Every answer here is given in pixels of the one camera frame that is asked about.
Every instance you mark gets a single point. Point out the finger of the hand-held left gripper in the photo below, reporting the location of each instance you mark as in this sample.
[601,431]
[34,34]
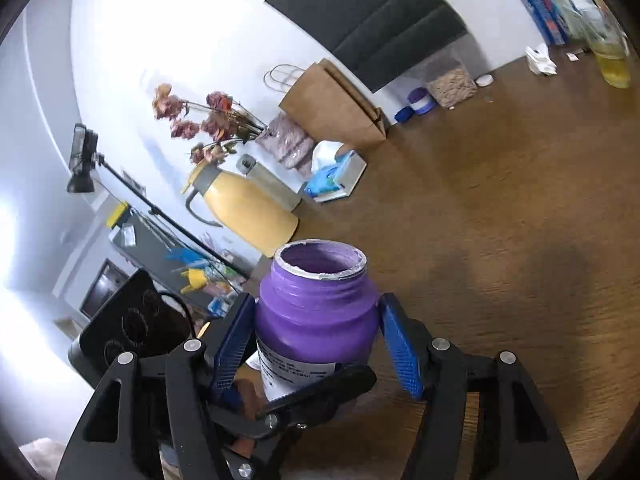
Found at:
[250,435]
[325,389]

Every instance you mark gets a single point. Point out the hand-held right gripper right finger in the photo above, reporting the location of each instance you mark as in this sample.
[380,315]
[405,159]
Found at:
[400,350]

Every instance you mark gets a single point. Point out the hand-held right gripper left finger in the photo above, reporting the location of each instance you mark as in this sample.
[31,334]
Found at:
[232,345]

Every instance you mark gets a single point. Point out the purple plastic jar cup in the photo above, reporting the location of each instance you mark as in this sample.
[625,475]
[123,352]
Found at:
[315,320]

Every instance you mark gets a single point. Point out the dark screen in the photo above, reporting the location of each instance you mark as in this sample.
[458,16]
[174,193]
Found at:
[102,290]

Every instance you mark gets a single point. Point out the black cluttered side table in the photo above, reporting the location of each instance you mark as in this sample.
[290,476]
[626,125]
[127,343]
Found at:
[160,255]

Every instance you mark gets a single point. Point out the black tripod pole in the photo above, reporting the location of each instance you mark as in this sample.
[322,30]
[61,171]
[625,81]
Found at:
[165,217]

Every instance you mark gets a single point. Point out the yellow thermos jug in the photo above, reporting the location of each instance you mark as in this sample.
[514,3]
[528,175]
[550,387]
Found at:
[250,210]

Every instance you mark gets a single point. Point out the grey tumbler bottle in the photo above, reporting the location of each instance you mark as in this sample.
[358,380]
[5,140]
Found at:
[270,185]

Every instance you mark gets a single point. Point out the phone on tripod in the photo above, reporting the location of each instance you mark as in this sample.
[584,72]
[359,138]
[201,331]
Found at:
[82,160]

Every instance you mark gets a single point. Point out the white tissue box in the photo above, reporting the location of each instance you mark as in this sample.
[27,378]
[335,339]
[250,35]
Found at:
[350,170]

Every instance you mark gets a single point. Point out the blue gloves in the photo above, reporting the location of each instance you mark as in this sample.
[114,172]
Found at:
[322,180]

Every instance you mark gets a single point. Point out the pink packet bag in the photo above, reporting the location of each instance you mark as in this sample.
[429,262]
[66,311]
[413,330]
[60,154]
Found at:
[287,142]

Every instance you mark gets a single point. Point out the dried flower bouquet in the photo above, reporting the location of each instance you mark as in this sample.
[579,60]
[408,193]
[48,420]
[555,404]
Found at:
[210,120]

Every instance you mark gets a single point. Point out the blue jar lid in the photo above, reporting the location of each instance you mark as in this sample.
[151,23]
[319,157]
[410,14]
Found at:
[403,115]

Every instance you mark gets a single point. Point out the small blue jar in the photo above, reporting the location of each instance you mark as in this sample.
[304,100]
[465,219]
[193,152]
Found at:
[421,101]

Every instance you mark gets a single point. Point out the brown paper bag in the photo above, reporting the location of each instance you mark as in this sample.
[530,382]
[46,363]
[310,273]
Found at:
[335,105]

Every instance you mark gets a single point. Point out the clear container with grains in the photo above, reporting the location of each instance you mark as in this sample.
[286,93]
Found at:
[450,85]

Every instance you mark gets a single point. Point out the small white lid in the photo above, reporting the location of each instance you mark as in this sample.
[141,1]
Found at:
[484,80]

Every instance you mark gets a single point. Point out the crumpled white tissue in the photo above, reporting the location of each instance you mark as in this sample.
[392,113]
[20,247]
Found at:
[541,60]

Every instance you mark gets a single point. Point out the dark padded panel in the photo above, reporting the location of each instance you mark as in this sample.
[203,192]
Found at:
[370,15]

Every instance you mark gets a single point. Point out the glass bottle with yellow liquid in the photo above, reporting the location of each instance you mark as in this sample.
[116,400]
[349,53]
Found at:
[612,60]

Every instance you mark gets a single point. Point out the blue wrap box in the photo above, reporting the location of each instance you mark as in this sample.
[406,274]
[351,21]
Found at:
[542,10]

